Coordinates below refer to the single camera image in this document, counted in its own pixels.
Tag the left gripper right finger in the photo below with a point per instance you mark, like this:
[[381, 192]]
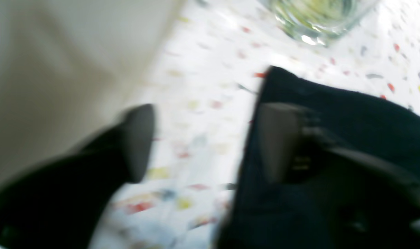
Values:
[[360, 194]]

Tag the clear glass bottle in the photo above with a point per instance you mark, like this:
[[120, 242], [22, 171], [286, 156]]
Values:
[[318, 22]]

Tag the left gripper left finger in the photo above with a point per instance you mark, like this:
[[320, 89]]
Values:
[[59, 205]]

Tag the black t-shirt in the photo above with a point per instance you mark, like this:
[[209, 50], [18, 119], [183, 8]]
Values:
[[268, 215]]

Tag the terrazzo pattern tablecloth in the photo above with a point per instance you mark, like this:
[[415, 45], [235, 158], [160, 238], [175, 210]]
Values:
[[205, 83]]

